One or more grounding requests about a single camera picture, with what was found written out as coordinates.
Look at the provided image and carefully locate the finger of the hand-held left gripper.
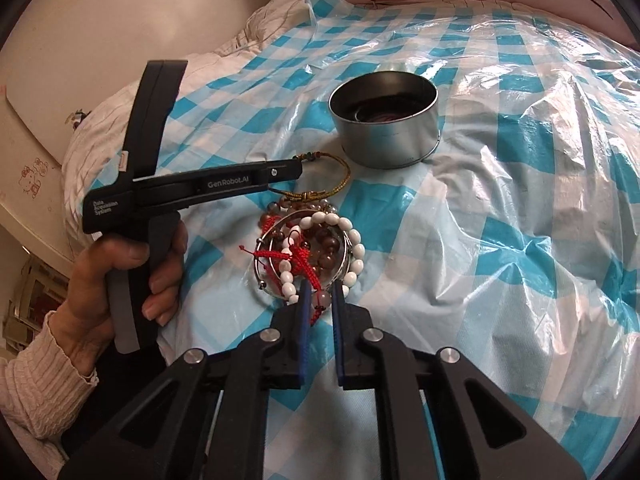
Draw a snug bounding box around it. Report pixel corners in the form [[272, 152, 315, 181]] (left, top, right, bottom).
[[250, 159, 304, 192]]

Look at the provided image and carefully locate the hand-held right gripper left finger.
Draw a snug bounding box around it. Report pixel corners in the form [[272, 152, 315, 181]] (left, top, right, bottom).
[[57, 280, 311, 480]]

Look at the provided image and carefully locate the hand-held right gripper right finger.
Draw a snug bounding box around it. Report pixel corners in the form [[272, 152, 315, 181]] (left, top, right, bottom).
[[332, 280, 588, 480]]

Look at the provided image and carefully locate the pale pink bead bracelet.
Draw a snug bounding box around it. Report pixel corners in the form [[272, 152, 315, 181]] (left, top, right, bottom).
[[260, 196, 343, 226]]

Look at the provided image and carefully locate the gold green cord bracelet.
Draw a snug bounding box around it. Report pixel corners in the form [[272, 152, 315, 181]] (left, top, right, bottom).
[[270, 150, 352, 206]]

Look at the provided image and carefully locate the amber bead bracelet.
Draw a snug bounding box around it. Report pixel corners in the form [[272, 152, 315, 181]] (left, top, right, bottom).
[[292, 227, 346, 281]]

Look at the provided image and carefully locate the red cord bracelet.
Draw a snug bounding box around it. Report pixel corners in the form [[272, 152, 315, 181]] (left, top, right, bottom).
[[240, 237, 326, 326]]

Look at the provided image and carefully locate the silver wire bangle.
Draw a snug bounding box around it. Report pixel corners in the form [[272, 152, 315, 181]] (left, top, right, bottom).
[[252, 210, 351, 296]]

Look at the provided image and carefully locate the white bead bracelet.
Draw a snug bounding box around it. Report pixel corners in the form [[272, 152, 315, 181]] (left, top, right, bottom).
[[280, 212, 366, 306]]

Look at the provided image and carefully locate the round metal tin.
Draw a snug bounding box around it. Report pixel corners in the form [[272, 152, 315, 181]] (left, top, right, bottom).
[[328, 72, 441, 168]]

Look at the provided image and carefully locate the person's left forearm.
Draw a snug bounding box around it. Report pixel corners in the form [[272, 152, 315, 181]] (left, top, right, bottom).
[[0, 310, 99, 461]]

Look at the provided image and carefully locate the person's left hand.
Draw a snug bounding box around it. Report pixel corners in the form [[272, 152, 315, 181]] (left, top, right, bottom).
[[67, 220, 189, 377]]

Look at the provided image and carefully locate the white quilt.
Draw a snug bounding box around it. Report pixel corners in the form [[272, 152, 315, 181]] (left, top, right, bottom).
[[65, 0, 313, 201]]

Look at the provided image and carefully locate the brown storage rack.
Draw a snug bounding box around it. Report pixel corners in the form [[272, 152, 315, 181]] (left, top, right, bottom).
[[0, 255, 71, 356]]

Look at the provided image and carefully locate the cream bed headboard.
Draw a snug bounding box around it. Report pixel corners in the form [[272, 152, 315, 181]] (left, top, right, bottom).
[[0, 0, 321, 276]]

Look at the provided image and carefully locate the blue white checkered plastic sheet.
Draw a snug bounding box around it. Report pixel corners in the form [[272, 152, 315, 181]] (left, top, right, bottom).
[[150, 0, 640, 480]]

